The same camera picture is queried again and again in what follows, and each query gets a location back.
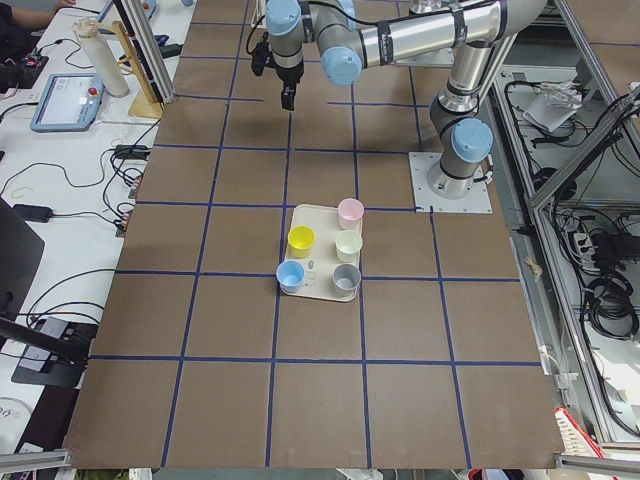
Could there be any black power adapter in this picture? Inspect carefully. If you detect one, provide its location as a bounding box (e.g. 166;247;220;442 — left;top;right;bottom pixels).
12;204;54;223

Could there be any wooden stand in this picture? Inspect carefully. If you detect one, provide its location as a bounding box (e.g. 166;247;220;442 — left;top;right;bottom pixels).
110;21;163;119

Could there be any blue teach pendant tablet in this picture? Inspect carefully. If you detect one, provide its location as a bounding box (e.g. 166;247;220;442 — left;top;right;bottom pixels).
30;73;104;133

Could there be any aluminium frame post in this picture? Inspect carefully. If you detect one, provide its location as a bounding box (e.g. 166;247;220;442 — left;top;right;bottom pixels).
114;0;175;104

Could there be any cream plastic tray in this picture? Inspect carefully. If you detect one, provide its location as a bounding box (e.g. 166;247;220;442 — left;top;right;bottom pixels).
284;204;360;302

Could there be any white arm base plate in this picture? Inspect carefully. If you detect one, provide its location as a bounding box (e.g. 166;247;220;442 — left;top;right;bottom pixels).
409;152;493;214

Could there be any pink plastic cup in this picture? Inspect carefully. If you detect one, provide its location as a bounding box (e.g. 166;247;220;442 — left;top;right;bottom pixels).
337;198;365;230

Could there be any blue plastic cup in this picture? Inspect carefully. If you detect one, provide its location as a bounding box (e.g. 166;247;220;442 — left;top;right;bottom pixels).
276;260;306;294

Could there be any yellow plastic cup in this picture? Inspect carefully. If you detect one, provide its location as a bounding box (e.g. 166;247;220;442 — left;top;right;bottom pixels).
287;225;315;259

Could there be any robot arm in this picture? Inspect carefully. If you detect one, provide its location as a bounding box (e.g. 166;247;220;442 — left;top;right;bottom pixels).
247;1;545;199

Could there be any white paper roll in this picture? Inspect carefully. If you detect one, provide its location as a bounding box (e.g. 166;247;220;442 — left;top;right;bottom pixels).
73;17;130;98

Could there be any black monitor stand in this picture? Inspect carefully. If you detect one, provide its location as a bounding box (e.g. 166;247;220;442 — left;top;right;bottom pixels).
1;202;97;388

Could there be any pale green plastic cup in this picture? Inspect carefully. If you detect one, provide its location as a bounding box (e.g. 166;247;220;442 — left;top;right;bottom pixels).
335;230;363;263

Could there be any grey plastic cup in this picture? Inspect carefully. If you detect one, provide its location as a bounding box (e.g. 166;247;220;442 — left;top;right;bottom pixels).
332;263;361;297

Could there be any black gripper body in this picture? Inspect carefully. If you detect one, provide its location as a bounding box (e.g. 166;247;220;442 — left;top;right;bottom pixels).
275;62;304;109

